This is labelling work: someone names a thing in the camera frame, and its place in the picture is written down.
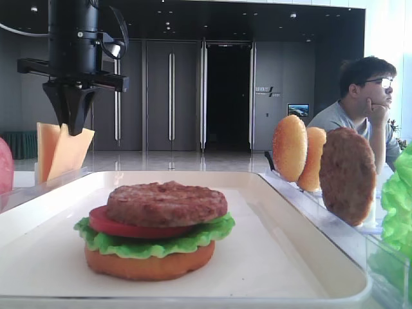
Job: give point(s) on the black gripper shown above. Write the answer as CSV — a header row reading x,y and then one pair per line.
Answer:
x,y
74,56

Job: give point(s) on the orange cheese slice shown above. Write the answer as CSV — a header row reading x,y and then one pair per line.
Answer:
x,y
70,151
47,137

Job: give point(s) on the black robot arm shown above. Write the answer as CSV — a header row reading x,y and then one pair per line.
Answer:
x,y
80,15

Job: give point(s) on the red tomato slice in rack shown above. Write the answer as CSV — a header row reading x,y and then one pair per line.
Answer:
x,y
6,168

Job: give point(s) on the tomato slice on burger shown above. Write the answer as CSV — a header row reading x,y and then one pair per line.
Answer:
x,y
100,222

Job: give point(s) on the green lettuce on burger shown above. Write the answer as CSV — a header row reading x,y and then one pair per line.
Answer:
x,y
202,235

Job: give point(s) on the green lettuce leaf in rack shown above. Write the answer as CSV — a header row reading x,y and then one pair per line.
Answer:
x,y
396,200

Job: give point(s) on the dark double door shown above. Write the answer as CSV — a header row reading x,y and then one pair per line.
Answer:
x,y
172,71

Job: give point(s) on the clear acrylic left food rack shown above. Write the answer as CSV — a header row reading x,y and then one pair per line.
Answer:
x,y
26,187

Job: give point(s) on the clear acrylic food rack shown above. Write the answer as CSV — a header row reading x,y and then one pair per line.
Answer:
x,y
389,269
26,187

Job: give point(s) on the brown patty on burger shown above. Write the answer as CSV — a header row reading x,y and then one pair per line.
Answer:
x,y
168,204

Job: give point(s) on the bottom bun on tray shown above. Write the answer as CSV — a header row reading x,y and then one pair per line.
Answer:
x,y
153,268

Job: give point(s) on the front bun in right rack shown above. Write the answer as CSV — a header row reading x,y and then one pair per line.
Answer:
x,y
289,146

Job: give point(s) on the bun in rack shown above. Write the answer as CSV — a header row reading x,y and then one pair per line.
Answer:
x,y
309,179
289,146

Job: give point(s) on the rear bun in right rack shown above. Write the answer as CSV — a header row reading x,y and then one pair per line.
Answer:
x,y
309,179

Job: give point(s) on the cream plastic tray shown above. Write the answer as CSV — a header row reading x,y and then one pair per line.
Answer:
x,y
274,257

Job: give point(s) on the brown patty in rack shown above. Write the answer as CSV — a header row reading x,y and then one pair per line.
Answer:
x,y
347,175

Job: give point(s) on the seated man with glasses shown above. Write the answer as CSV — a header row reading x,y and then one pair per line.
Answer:
x,y
364,105

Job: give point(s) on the clear acrylic right food rack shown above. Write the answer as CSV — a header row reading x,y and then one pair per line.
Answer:
x,y
389,269

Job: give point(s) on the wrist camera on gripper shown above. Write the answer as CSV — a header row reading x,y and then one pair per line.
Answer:
x,y
114,49

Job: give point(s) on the small wall screen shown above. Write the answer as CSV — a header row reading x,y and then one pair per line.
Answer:
x,y
300,110

